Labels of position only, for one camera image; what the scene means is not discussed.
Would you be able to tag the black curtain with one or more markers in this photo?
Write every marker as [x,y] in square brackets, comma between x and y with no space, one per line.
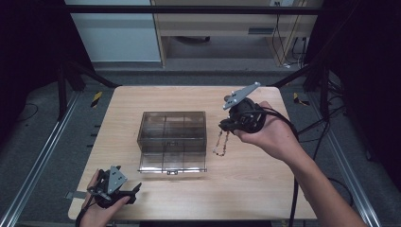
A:
[369,78]
[28,47]

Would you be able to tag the transparent grey drawer box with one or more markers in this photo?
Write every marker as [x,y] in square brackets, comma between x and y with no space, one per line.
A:
[171,126]

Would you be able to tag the transparent grey drawer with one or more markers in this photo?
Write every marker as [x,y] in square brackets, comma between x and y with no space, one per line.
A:
[157,149]
[157,143]
[171,162]

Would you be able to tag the white cabinet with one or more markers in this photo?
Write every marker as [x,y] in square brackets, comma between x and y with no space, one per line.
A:
[116,34]

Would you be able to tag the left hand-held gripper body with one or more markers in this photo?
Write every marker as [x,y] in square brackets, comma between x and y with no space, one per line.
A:
[115,181]

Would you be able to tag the person's left hand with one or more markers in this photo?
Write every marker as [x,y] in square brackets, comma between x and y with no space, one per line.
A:
[97,217]

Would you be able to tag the black metal stand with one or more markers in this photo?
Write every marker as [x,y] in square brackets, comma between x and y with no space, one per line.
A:
[62,94]
[324,91]

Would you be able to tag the black horizontal frame bar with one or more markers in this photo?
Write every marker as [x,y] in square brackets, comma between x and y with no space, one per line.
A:
[189,9]

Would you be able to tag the light wooden desk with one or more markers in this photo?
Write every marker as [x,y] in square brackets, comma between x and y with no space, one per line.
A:
[214,23]

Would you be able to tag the person's right hand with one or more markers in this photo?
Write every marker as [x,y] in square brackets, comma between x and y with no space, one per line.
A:
[277,135]

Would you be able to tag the grey tape strip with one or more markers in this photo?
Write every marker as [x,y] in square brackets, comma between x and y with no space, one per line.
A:
[74,195]

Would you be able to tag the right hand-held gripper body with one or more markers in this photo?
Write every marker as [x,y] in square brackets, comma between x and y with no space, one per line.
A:
[246,118]

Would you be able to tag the aluminium floor rail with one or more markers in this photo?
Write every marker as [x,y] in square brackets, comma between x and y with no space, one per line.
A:
[353,189]
[38,167]

